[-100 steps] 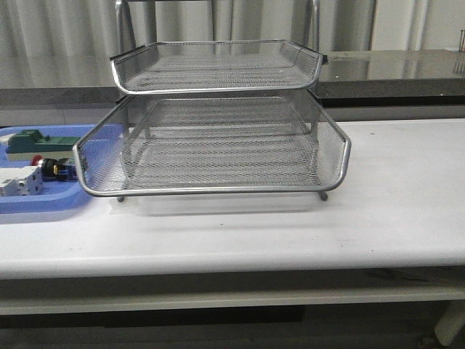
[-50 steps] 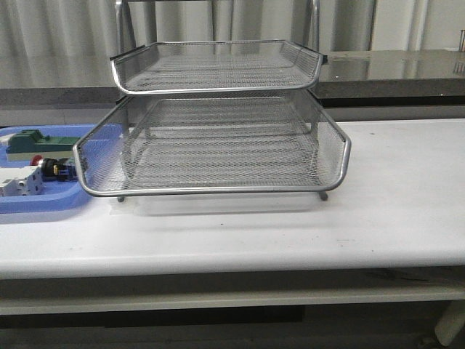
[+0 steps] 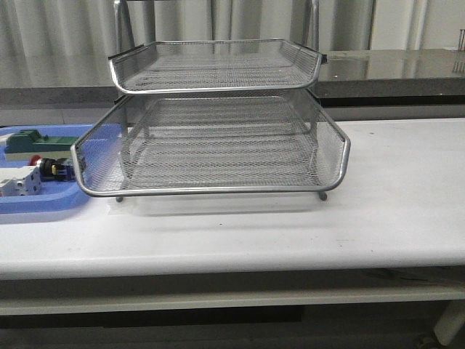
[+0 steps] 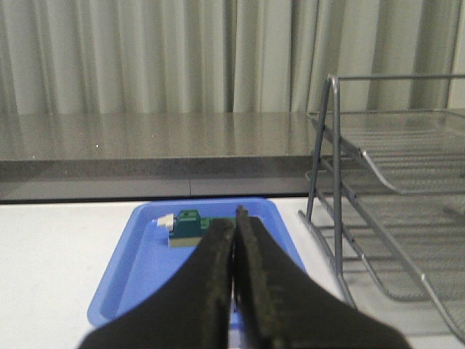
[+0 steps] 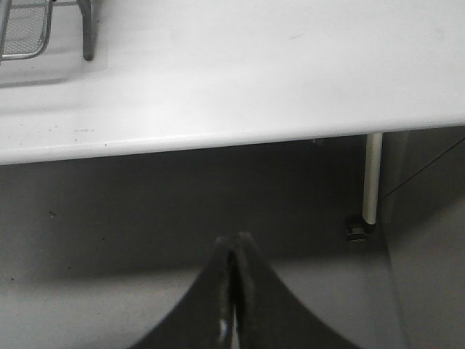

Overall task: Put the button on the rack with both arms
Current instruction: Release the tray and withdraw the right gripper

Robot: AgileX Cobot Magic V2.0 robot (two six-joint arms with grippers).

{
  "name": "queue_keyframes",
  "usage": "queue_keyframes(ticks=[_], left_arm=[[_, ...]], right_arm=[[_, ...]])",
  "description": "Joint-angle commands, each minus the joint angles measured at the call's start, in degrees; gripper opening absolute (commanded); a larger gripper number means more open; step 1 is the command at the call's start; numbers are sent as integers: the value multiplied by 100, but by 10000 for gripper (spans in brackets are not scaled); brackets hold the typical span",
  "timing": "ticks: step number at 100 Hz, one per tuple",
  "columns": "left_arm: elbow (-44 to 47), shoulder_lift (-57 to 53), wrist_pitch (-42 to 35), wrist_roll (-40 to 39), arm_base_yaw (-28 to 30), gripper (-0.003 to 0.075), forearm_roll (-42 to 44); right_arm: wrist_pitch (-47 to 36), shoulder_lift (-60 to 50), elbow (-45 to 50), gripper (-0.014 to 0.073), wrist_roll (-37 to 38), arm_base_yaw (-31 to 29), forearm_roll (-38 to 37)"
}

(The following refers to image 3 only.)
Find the silver mesh tray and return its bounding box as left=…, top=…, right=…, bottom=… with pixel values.
left=108, top=39, right=324, bottom=95
left=71, top=89, right=350, bottom=197

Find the red emergency stop button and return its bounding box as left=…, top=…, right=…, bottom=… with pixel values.
left=28, top=155, right=76, bottom=182

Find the silver mesh top tray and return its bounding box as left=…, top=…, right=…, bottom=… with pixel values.
left=108, top=39, right=324, bottom=95

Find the blue plastic tray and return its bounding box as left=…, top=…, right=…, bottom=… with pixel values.
left=1, top=124, right=93, bottom=214

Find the green terminal block module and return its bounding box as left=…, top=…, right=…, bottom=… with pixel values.
left=4, top=129, right=78, bottom=161

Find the white circuit breaker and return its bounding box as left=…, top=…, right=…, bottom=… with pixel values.
left=1, top=166, right=41, bottom=197

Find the dark granite counter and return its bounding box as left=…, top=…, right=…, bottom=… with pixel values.
left=1, top=49, right=464, bottom=108

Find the white table leg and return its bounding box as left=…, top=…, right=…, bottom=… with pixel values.
left=433, top=300, right=464, bottom=346

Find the grey metal rack frame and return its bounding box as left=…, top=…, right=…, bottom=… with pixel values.
left=113, top=0, right=330, bottom=203

